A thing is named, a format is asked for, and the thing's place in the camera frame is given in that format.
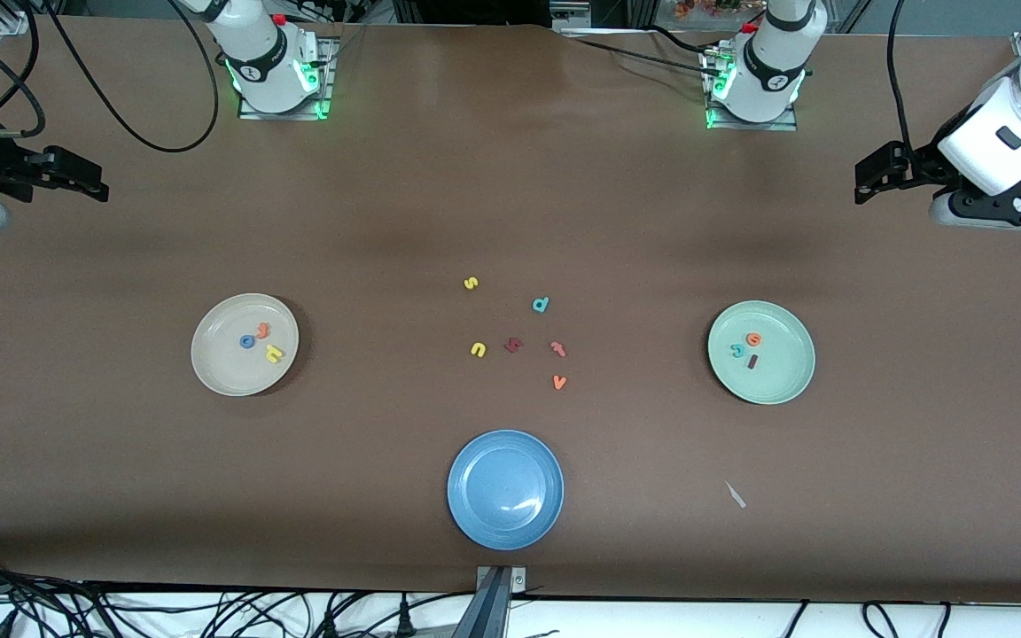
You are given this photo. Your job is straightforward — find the black cable across table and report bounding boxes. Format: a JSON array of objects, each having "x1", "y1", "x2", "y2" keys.
[
  {"x1": 643, "y1": 27, "x2": 720, "y2": 56},
  {"x1": 559, "y1": 32, "x2": 724, "y2": 77}
]

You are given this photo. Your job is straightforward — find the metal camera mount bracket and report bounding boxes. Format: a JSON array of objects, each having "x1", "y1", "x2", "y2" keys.
[{"x1": 473, "y1": 565, "x2": 529, "y2": 638}]

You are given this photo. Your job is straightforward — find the pale green round plate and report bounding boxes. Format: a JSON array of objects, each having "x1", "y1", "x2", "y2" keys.
[{"x1": 707, "y1": 300, "x2": 817, "y2": 406}]

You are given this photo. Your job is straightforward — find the beige round plate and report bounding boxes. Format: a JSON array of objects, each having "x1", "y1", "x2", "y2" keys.
[{"x1": 191, "y1": 293, "x2": 300, "y2": 397}]

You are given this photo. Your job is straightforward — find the orange brown background object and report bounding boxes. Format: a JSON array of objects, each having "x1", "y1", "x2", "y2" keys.
[{"x1": 672, "y1": 0, "x2": 744, "y2": 20}]

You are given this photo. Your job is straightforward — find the brown table cover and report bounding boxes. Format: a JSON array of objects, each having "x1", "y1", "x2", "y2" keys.
[{"x1": 0, "y1": 13, "x2": 1021, "y2": 605}]

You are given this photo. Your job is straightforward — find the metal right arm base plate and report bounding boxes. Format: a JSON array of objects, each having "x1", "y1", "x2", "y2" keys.
[{"x1": 238, "y1": 35, "x2": 334, "y2": 121}]

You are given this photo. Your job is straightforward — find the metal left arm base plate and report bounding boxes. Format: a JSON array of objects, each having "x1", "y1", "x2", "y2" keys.
[{"x1": 705, "y1": 44, "x2": 800, "y2": 133}]

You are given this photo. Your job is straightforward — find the blue round plate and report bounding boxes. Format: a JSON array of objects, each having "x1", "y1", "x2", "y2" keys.
[{"x1": 447, "y1": 430, "x2": 565, "y2": 551}]

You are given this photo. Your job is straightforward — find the long black looping cable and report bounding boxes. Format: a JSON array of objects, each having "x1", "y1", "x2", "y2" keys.
[{"x1": 41, "y1": 0, "x2": 221, "y2": 154}]

